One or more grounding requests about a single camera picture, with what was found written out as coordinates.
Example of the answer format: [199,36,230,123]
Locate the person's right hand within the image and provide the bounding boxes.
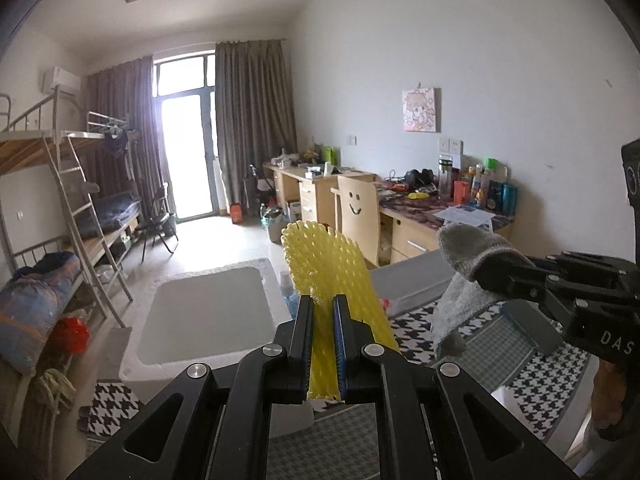
[591,359,632,428]

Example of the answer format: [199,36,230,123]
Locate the row of toiletry bottles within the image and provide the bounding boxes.
[437,156,519,213]

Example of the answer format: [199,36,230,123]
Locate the wooden smiley face chair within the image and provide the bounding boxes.
[330,174,383,268]

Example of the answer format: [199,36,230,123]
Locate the blue patterned quilt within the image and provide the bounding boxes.
[0,252,83,376]

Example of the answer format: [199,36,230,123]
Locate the dark blue folded bedding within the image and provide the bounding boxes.
[92,195,143,236]

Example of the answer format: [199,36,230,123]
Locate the small blue glass cup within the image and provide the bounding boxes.
[277,270,298,318]

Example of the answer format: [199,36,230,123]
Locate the yellow foam fruit net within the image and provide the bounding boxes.
[280,220,401,403]

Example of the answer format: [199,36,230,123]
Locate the grey sock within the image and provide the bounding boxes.
[432,222,526,358]

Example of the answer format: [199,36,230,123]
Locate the white foam box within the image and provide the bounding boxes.
[119,257,316,438]

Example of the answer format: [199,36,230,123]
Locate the red plastic bag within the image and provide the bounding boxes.
[52,316,90,356]

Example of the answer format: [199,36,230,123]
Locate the pink wall poster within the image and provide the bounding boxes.
[401,87,442,133]

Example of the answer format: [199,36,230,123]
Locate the houndstooth tablecloth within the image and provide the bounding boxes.
[82,250,601,480]

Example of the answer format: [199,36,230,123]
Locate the grey trash bin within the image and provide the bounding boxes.
[262,210,291,245]

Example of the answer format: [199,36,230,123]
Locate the grey metal bunk bed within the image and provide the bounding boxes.
[0,92,126,411]
[60,110,173,261]

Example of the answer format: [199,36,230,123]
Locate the white air conditioner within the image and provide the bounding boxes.
[42,66,81,95]

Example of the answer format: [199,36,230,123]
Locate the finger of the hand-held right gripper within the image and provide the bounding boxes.
[479,277,549,307]
[472,251,565,287]

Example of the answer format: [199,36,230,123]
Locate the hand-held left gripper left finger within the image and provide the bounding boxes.
[67,294,316,480]

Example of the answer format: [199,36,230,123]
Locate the brown curtain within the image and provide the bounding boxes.
[215,39,298,206]
[82,55,166,211]

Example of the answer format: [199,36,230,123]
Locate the dark patterned desk cover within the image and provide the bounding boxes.
[375,182,516,233]

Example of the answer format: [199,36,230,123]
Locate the black folding chair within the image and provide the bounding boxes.
[137,182,180,261]

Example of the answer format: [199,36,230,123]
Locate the black cloth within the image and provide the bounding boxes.
[15,252,76,281]

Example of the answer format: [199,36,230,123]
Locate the metal bunk ladder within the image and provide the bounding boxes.
[44,132,133,328]

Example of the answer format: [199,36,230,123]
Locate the glass balcony door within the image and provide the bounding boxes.
[152,50,221,221]

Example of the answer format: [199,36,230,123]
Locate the white printed papers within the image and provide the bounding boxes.
[432,203,496,228]

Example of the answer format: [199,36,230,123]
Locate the black headphones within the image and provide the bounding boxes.
[402,168,436,190]

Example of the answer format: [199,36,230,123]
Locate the dark hanging clothes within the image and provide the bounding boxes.
[102,125,133,181]

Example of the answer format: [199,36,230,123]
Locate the beige crumpled cloth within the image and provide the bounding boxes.
[34,367,76,406]

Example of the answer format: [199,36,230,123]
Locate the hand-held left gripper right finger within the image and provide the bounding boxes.
[332,294,578,480]

